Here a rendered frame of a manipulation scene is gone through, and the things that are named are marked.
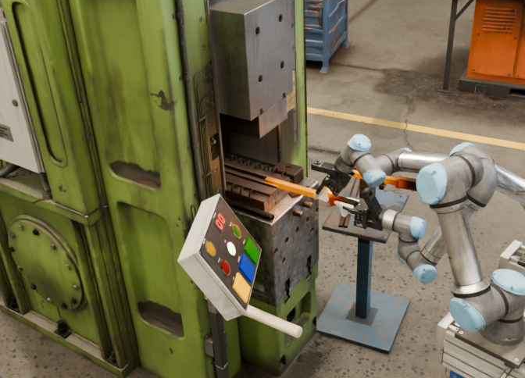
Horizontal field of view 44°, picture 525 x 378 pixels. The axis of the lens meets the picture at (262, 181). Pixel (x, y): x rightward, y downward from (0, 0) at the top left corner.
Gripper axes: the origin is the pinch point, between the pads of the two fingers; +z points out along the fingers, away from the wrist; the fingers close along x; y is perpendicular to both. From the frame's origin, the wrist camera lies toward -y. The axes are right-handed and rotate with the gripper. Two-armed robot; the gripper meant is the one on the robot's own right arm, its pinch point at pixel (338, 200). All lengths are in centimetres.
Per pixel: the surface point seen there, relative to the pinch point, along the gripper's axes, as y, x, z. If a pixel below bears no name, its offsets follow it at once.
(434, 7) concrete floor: 104, 561, 166
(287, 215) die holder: 11.9, -4.0, 21.4
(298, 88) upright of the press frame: -23, 41, 42
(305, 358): 100, 1, 19
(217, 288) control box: -6, -71, 6
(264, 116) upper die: -34.1, -8.3, 27.1
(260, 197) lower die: 2.5, -9.8, 30.5
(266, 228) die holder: 12.2, -15.8, 24.2
